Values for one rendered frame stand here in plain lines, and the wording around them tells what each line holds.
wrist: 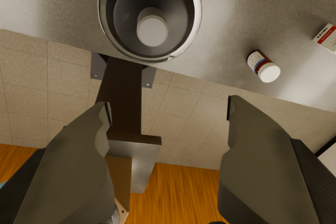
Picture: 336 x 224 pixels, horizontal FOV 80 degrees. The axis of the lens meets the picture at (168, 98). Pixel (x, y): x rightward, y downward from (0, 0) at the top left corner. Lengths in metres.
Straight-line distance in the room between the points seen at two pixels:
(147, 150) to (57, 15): 0.47
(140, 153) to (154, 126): 1.25
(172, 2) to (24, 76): 1.70
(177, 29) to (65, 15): 0.31
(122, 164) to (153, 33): 0.59
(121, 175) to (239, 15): 0.56
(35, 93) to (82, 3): 1.50
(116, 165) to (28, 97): 1.36
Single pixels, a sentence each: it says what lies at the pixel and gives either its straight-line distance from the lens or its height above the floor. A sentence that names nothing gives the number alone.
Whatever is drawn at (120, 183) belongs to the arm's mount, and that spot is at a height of 1.04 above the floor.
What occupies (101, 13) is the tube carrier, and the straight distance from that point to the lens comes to 0.23.
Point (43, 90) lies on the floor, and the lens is 1.87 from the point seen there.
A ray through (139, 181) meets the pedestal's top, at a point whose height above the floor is 0.94.
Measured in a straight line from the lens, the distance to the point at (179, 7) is 0.21.
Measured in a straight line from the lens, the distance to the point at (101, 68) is 1.60.
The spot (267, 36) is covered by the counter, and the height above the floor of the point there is 0.94.
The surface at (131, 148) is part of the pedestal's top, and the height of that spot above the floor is 0.94.
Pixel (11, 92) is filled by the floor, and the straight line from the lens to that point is 1.99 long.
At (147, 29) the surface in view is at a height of 1.21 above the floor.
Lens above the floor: 1.39
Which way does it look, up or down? 52 degrees down
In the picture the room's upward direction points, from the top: 171 degrees clockwise
